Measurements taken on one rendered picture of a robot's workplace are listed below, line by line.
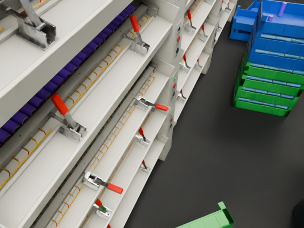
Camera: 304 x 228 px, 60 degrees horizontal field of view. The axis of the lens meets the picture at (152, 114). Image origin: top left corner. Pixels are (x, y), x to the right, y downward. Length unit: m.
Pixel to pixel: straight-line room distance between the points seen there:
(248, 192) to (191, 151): 0.32
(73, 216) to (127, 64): 0.35
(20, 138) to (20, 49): 0.17
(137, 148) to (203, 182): 0.46
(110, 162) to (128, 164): 0.22
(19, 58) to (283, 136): 1.37
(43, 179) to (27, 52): 0.21
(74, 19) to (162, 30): 0.37
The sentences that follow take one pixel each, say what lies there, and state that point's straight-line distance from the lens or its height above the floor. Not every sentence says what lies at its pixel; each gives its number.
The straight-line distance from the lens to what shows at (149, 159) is 1.12.
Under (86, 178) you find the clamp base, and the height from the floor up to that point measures 0.57.
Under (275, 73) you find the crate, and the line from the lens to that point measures 1.42.
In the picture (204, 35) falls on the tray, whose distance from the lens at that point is 1.40.
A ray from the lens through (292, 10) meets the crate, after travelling 1.47.
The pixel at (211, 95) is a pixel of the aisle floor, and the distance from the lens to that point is 1.61.
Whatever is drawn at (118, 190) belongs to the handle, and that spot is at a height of 0.57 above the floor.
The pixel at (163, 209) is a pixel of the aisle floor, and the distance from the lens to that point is 1.20.
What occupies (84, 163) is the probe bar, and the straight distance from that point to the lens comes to 0.64.
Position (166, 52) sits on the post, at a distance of 0.83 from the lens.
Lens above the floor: 1.12
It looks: 49 degrees down
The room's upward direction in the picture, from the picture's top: straight up
